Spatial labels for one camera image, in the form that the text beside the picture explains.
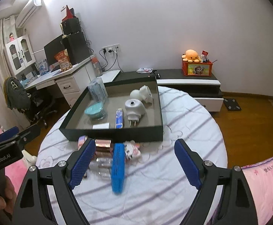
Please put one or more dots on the pink patterned small packet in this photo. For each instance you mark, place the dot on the pink patterned small packet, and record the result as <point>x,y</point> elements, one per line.
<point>81,141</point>

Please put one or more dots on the rose gold metallic cylinder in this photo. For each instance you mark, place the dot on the rose gold metallic cylinder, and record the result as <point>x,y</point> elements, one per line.
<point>103,148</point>

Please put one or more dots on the black white tv cabinet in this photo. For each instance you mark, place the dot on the black white tv cabinet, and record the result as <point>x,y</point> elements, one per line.
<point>206,90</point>

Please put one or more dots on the red cartoon storage box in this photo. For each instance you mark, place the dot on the red cartoon storage box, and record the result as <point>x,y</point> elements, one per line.
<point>202,69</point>

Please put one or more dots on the red-capped bottle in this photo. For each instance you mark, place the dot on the red-capped bottle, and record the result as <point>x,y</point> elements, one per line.
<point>97,66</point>

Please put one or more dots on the black office chair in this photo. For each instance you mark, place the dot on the black office chair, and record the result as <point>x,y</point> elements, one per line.
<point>42,105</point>

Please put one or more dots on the black square floor scale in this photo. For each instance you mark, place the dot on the black square floor scale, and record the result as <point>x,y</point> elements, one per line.
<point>231,104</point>

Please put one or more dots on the white wall power strip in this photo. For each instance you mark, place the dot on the white wall power strip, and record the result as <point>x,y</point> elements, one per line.
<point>112,48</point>

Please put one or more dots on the clear pack of blue items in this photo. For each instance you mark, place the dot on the clear pack of blue items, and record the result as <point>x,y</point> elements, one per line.
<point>97,90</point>

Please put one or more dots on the orange octopus plush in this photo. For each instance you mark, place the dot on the orange octopus plush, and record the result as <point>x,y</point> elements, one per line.
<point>191,56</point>

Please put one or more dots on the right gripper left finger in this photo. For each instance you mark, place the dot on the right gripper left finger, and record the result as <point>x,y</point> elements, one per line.
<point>78,163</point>

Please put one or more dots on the blue rectangular plastic case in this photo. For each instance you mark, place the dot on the blue rectangular plastic case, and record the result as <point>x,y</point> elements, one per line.
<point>118,168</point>

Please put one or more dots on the white plug-in device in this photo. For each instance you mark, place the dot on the white plug-in device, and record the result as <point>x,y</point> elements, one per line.
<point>135,109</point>

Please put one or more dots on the black shallow tray box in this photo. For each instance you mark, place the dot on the black shallow tray box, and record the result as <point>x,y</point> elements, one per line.
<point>149,128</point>

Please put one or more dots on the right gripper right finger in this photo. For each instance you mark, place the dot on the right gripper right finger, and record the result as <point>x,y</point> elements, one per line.
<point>191,163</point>

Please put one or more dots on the white tissue packet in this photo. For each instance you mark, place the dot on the white tissue packet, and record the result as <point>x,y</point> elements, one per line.
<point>143,70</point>

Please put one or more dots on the pink white small packet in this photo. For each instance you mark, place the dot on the pink white small packet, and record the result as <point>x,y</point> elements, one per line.
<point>132,150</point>

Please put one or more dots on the pink bedding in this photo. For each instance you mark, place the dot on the pink bedding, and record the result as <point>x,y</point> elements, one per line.
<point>260,180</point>

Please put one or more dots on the white card in tray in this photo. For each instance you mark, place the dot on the white card in tray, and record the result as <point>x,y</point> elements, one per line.
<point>101,126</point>

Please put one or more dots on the black computer tower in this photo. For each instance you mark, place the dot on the black computer tower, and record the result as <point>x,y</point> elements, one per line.
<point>76,47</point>

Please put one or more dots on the clear plastic bottle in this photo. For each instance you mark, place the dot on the clear plastic bottle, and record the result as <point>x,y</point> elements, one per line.
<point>101,166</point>

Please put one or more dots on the red triangular object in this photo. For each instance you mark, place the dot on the red triangular object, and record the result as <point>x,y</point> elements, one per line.
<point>69,14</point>

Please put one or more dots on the dark jacket on chair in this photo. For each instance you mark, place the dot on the dark jacket on chair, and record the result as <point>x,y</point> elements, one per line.
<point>15,95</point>

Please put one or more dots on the teal round container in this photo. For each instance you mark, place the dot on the teal round container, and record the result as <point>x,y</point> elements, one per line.
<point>96,111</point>

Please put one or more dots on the black box on tower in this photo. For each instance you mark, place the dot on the black box on tower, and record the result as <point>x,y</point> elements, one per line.
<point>71,26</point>

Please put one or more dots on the white desk with drawers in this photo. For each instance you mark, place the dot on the white desk with drawers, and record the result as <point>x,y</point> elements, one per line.
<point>71,83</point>

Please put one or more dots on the black computer monitor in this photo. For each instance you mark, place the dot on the black computer monitor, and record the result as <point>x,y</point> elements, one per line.
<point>52,48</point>

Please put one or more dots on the white glass-door cabinet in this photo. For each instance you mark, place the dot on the white glass-door cabinet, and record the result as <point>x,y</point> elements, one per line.
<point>19,54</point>

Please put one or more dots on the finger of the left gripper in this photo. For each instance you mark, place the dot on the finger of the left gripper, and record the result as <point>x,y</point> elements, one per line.
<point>10,136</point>
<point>26,136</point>

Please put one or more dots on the small black device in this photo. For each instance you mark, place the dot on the small black device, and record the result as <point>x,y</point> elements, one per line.
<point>156,74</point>

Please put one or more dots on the orange snack bag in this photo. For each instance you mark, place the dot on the orange snack bag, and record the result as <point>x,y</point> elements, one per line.
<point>63,59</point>

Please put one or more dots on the white air conditioner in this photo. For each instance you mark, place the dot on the white air conditioner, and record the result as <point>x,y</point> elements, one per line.
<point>27,12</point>

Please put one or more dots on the white round night light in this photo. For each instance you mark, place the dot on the white round night light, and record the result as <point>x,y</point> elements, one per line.
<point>142,94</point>

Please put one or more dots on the person's left hand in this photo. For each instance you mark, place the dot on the person's left hand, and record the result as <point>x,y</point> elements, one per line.
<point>7,202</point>

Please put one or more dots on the blue gold patterned box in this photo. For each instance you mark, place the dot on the blue gold patterned box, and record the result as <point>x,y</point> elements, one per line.
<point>119,121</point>

